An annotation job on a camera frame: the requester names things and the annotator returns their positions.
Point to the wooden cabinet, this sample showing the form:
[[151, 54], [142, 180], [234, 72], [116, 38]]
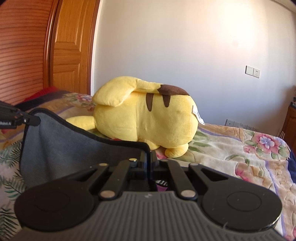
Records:
[[291, 125]]

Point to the floral bedspread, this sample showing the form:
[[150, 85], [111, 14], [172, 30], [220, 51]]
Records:
[[231, 150]]

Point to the white wall switch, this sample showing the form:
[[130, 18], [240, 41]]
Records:
[[249, 70]]

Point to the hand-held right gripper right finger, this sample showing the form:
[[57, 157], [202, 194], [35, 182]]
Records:
[[160, 168]]

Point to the red cloth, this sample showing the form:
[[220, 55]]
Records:
[[45, 90]]

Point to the yellow plush toy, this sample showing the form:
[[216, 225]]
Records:
[[143, 115]]

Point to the grey towel with black edge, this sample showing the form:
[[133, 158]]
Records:
[[69, 150]]

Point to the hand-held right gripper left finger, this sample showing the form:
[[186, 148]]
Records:
[[138, 168]]

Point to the wooden louvered wardrobe door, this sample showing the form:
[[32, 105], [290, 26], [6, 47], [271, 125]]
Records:
[[20, 51]]

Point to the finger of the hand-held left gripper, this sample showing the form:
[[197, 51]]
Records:
[[31, 120]]

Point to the wooden panel door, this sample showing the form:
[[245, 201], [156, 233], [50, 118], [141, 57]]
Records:
[[69, 46]]

